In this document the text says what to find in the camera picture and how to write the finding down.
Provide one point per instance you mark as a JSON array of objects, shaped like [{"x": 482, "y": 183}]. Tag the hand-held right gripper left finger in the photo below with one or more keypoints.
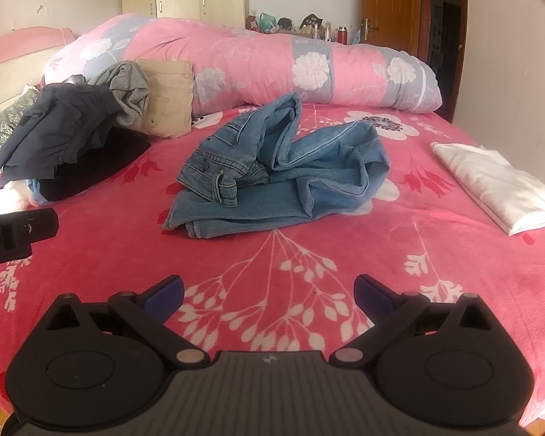
[{"x": 166, "y": 297}]

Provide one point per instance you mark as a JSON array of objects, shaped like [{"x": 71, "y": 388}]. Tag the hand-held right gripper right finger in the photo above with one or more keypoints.
[{"x": 372, "y": 297}]

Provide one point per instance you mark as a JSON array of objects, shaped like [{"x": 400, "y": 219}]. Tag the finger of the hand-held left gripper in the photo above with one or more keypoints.
[{"x": 38, "y": 225}]

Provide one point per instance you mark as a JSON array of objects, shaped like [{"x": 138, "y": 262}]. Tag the blue jeans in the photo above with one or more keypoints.
[{"x": 299, "y": 177}]

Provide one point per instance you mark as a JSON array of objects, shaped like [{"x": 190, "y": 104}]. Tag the light blue garment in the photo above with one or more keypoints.
[{"x": 34, "y": 193}]

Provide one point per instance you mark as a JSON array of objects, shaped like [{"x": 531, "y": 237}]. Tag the white fluffy garment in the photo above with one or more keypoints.
[{"x": 11, "y": 197}]

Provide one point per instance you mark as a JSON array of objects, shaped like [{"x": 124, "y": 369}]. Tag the red floral blanket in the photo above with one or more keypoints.
[{"x": 118, "y": 236}]

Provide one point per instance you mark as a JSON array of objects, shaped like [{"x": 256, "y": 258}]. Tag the black garment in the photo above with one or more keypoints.
[{"x": 100, "y": 163}]

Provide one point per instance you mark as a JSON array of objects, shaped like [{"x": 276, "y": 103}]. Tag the navy elastic-waist garment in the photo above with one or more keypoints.
[{"x": 59, "y": 127}]

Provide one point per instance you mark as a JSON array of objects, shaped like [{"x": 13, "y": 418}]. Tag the green floral pillow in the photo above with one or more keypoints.
[{"x": 2, "y": 122}]

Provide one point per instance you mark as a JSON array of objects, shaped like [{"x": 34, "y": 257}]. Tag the plaid garment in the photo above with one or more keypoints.
[{"x": 75, "y": 80}]

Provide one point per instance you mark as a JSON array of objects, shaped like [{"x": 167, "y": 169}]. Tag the grey garment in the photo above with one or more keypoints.
[{"x": 127, "y": 91}]

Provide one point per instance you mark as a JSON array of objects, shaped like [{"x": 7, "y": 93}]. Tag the white folded cloth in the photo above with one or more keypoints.
[{"x": 495, "y": 186}]

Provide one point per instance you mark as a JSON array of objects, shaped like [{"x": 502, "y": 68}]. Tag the pink and beige headboard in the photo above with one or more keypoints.
[{"x": 9, "y": 50}]

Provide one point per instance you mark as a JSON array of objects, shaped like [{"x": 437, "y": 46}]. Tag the beige pants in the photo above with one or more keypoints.
[{"x": 170, "y": 100}]

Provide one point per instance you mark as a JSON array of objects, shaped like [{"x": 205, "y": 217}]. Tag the pink floral rolled quilt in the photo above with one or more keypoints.
[{"x": 254, "y": 63}]

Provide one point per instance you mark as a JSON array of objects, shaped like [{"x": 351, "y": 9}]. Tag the red bottle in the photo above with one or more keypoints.
[{"x": 342, "y": 35}]

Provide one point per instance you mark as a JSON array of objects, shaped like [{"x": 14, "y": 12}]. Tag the black bag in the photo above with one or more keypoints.
[{"x": 311, "y": 21}]

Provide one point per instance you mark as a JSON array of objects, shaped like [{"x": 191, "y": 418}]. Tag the green plastic bag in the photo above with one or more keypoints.
[{"x": 267, "y": 22}]

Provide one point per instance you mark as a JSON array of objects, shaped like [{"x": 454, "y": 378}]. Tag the dark wooden door frame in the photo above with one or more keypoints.
[{"x": 461, "y": 32}]

